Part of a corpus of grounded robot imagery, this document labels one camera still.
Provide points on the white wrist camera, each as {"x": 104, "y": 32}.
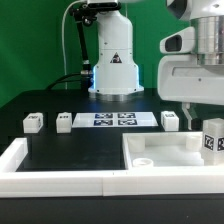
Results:
{"x": 180, "y": 42}

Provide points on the white U-shaped fence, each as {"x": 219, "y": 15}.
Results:
{"x": 156, "y": 181}

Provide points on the white marker sheet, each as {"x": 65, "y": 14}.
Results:
{"x": 115, "y": 119}

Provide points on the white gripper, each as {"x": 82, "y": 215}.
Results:
{"x": 182, "y": 79}

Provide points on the white square tabletop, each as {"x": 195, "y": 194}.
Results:
{"x": 167, "y": 149}

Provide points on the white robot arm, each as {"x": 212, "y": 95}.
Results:
{"x": 116, "y": 75}

